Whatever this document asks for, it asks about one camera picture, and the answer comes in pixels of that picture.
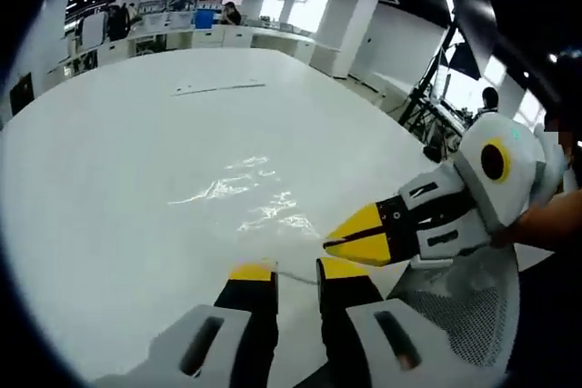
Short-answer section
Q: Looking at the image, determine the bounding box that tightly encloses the white chair back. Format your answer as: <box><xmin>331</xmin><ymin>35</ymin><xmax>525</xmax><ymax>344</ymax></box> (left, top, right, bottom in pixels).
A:
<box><xmin>74</xmin><ymin>13</ymin><xmax>109</xmax><ymax>52</ymax></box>

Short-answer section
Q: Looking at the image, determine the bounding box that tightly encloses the blue box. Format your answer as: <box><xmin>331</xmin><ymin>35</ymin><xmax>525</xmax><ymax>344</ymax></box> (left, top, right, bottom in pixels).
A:
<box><xmin>194</xmin><ymin>9</ymin><xmax>216</xmax><ymax>30</ymax></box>

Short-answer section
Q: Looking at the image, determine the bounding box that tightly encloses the white cabinet row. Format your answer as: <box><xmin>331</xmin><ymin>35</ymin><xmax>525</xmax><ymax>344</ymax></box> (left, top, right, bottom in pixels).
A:
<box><xmin>67</xmin><ymin>23</ymin><xmax>316</xmax><ymax>67</ymax></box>

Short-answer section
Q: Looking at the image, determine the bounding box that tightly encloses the person's right hand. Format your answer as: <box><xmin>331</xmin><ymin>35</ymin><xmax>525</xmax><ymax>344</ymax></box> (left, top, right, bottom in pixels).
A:
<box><xmin>492</xmin><ymin>204</ymin><xmax>547</xmax><ymax>252</ymax></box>

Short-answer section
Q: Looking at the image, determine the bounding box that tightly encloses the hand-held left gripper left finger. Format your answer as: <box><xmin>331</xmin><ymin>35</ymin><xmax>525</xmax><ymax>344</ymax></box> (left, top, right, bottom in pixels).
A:
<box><xmin>145</xmin><ymin>262</ymin><xmax>279</xmax><ymax>388</ymax></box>

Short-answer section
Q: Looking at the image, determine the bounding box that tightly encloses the white square pillar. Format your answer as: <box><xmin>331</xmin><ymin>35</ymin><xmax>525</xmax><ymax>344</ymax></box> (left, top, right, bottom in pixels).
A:
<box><xmin>312</xmin><ymin>0</ymin><xmax>381</xmax><ymax>80</ymax></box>

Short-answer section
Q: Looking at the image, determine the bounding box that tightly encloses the clear food packaging bag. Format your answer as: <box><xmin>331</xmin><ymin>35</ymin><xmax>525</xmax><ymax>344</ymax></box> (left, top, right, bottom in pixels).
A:
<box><xmin>166</xmin><ymin>154</ymin><xmax>331</xmax><ymax>284</ymax></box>

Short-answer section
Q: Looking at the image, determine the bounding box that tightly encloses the white mesh office chair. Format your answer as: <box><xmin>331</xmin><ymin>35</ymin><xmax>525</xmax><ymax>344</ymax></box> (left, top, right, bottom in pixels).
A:
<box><xmin>388</xmin><ymin>242</ymin><xmax>559</xmax><ymax>369</ymax></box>

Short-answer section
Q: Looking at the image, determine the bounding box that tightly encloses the black panel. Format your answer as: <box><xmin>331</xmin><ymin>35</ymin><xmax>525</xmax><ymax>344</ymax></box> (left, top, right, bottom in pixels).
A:
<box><xmin>8</xmin><ymin>72</ymin><xmax>35</xmax><ymax>115</ymax></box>

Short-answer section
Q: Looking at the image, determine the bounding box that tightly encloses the black light stand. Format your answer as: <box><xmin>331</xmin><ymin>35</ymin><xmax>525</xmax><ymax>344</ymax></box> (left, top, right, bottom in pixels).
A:
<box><xmin>398</xmin><ymin>22</ymin><xmax>484</xmax><ymax>153</ymax></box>

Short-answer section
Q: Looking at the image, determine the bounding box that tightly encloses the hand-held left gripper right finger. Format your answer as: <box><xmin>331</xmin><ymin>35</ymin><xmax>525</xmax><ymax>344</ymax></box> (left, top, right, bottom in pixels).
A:
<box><xmin>316</xmin><ymin>255</ymin><xmax>456</xmax><ymax>388</ymax></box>

